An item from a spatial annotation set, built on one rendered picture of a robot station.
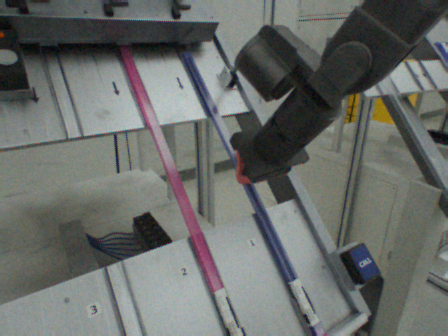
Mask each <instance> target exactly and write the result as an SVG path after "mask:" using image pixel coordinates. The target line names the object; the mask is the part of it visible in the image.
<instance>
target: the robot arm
mask: <svg viewBox="0 0 448 336"><path fill-rule="evenodd" d="M447 13H448V0H365V1H364V2H363V3H362V4H361V6H355V8H354V9H353V10H352V12H351V13H350V14H349V16H348V17H347V19H345V21H344V22H343V24H342V25H341V27H340V28H338V30H337V31H336V33H335V34H334V36H333V37H332V39H330V41H329V42H328V44H327V45H326V46H325V49H324V50H323V54H322V56H320V55H319V54H318V53H317V51H316V50H315V49H311V48H310V47H309V45H306V43H304V41H302V40H301V39H300V38H299V37H298V36H296V35H295V34H294V33H293V32H292V31H291V30H289V28H288V27H287V26H284V25H273V24H266V25H264V26H262V27H261V29H260V30H259V32H258V33H257V35H255V36H254V37H252V38H251V39H250V40H249V41H248V42H247V43H246V44H245V45H244V46H243V48H242V49H241V50H240V52H239V53H238V55H237V56H236V59H235V61H234V67H236V69H237V70H238V71H239V72H240V73H241V74H242V76H243V77H244V78H245V79H246V80H247V82H248V83H249V84H251V86H253V88H254V89H255V91H257V93H258V94H259V95H260V96H261V97H262V98H263V100H264V101H265V102H266V103H267V102H270V101H272V100H274V99H275V101H277V100H278V99H281V98H282V97H284V96H285V95H287V93H289V91H290V90H291V89H292V88H293V87H294V86H295V88H293V90H292V91H291V93H290V94H289V95H288V96H287V98H286V99H285V100H284V101H283V102H282V103H281V104H280V106H279V107H278V108H277V110H276V111H275V112H274V113H273V114H272V116H270V118H269V119H268V120H267V122H265V124H264V125H263V127H260V128H257V129H250V130H246V131H240V132H236V133H234V134H233V135H232V136H231V138H230V139H229V142H230V144H231V146H232V148H233V150H236V156H237V167H236V179H237V180H238V183H239V184H245V183H250V184H258V183H261V182H265V181H267V180H268V179H269V178H276V177H280V176H282V175H286V174H287V173H289V172H290V171H291V167H293V166H295V165H300V164H303V165H304V164H305V163H306V162H307V161H309V159H310V157H309V156H308V153H307V152H306V150H305V147H306V146H307V145H308V144H310V142H311V141H312V140H313V139H315V138H316V137H317V136H318V135H320V134H321V133H322V132H323V131H324V130H325V129H327V127H329V125H331V124H332V123H333V122H334V121H335V120H337V119H338V118H339V117H340V116H341V114H342V100H344V99H346V98H347V97H349V96H351V94H359V93H362V92H365V91H366V90H369V89H370V88H372V87H373V86H375V85H377V84H379V82H381V81H383V79H386V77H388V76H389V75H390V74H391V73H392V72H393V71H394V70H395V69H396V68H397V66H399V64H401V62H403V60H404V59H406V57H408V55H410V53H412V51H413V50H414V49H415V48H416V47H417V46H418V45H419V42H421V41H422V40H423V39H424V37H426V35H427V34H428V33H429V32H430V31H431V30H432V29H433V28H434V27H435V26H436V25H437V24H438V23H439V22H440V21H441V20H442V18H443V17H444V16H445V15H447ZM244 165H245V166H244ZM243 170H244V173H245V174H246V176H244V177H243V176H242V171H243Z"/></svg>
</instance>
